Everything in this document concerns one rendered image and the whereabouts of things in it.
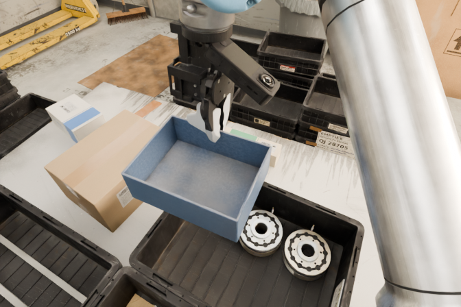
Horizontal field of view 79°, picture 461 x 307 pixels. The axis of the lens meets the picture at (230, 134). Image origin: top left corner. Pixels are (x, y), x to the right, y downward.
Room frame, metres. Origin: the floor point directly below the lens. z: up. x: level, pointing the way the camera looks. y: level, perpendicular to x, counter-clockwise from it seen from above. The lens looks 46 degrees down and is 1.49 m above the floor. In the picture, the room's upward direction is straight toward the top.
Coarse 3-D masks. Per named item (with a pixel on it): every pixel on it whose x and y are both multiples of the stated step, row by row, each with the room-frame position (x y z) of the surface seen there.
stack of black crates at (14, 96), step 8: (0, 72) 1.38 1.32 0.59; (0, 80) 1.33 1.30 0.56; (8, 80) 1.36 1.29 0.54; (0, 88) 1.31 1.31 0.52; (8, 88) 1.34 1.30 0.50; (16, 88) 1.37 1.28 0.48; (0, 96) 1.28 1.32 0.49; (8, 96) 1.31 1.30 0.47; (16, 96) 1.35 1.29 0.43; (0, 104) 1.26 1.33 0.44; (8, 104) 1.29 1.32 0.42
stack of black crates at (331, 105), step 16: (320, 80) 1.32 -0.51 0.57; (336, 80) 1.29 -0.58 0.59; (320, 96) 1.28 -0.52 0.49; (336, 96) 1.27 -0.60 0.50; (304, 112) 1.08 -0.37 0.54; (320, 112) 1.03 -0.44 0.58; (336, 112) 1.14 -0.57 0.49; (304, 128) 1.07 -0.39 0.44; (320, 128) 1.02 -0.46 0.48; (336, 128) 1.00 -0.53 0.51
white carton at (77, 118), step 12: (72, 96) 0.90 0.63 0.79; (48, 108) 0.82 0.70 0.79; (60, 108) 0.82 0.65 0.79; (72, 108) 0.82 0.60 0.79; (84, 108) 0.82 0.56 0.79; (60, 120) 0.75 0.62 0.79; (72, 120) 0.75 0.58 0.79; (84, 120) 0.75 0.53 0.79; (96, 120) 0.76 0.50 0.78; (72, 132) 0.70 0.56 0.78; (84, 132) 0.72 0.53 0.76
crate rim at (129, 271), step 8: (120, 272) 0.18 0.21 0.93; (128, 272) 0.18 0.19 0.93; (136, 272) 0.18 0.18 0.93; (112, 280) 0.17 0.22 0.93; (120, 280) 0.17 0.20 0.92; (136, 280) 0.17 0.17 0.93; (144, 280) 0.17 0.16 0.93; (152, 280) 0.17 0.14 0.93; (104, 288) 0.15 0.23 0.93; (112, 288) 0.15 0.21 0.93; (152, 288) 0.15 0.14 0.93; (160, 288) 0.15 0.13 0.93; (104, 296) 0.15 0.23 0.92; (160, 296) 0.14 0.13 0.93; (168, 296) 0.14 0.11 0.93; (176, 296) 0.14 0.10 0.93; (96, 304) 0.13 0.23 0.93; (176, 304) 0.13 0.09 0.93; (184, 304) 0.13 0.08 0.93
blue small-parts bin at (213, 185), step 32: (160, 128) 0.36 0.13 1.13; (192, 128) 0.38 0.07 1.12; (160, 160) 0.34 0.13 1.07; (192, 160) 0.34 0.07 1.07; (224, 160) 0.34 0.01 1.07; (256, 160) 0.32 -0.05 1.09; (160, 192) 0.23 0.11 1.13; (192, 192) 0.27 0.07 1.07; (224, 192) 0.27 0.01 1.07; (256, 192) 0.25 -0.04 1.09; (224, 224) 0.19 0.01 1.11
